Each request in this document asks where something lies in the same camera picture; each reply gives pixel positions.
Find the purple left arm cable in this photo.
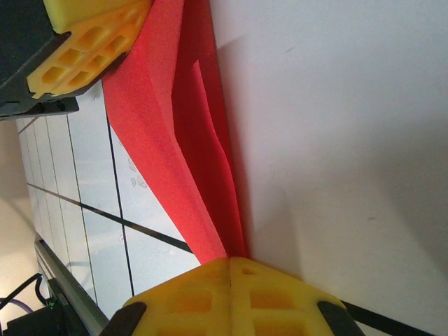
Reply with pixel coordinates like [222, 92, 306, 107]
[0, 299, 31, 316]

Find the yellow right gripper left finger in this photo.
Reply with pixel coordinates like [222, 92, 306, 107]
[104, 257, 232, 336]

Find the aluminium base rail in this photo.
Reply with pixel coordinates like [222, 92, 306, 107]
[34, 237, 110, 336]

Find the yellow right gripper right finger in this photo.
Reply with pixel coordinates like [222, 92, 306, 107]
[230, 256, 365, 336]

